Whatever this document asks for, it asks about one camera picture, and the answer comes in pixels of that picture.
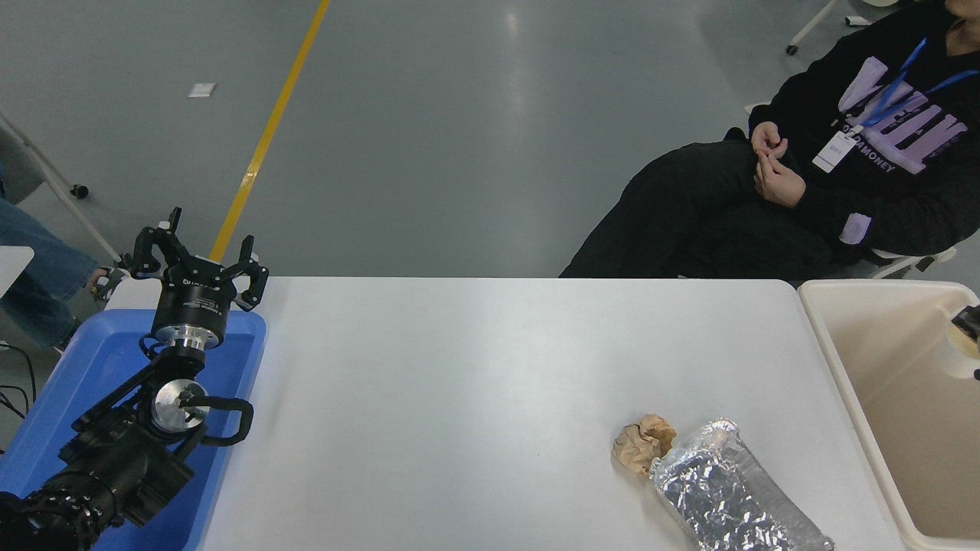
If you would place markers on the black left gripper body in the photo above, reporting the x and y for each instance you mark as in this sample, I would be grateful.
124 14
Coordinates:
191 302

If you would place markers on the white paper cup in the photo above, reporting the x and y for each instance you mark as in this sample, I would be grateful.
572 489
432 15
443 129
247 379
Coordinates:
966 358

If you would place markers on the person's left hand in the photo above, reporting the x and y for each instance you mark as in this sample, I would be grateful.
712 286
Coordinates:
781 185

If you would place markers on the person's right hand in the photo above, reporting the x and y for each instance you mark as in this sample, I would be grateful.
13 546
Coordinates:
769 139

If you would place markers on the blue plastic tray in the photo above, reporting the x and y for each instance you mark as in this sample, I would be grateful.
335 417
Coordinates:
99 360

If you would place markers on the large pale bin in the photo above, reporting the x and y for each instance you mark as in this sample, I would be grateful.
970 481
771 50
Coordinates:
896 398

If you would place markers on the person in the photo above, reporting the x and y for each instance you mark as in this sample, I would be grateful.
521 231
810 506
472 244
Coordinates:
38 268
880 191

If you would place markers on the white side table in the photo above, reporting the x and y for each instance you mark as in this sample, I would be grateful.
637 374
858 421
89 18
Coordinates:
14 264

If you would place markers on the grey chair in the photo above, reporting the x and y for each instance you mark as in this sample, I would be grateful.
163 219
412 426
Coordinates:
19 164

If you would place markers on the white paper scrap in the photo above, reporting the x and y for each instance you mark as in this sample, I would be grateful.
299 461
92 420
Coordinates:
202 89

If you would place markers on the white name badge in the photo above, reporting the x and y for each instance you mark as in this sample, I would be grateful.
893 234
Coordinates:
834 151

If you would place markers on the white chair base with caster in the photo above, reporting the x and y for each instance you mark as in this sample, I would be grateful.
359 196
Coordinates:
857 20

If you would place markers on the crumpled tan paper ball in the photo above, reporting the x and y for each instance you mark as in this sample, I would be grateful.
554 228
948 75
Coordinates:
643 444

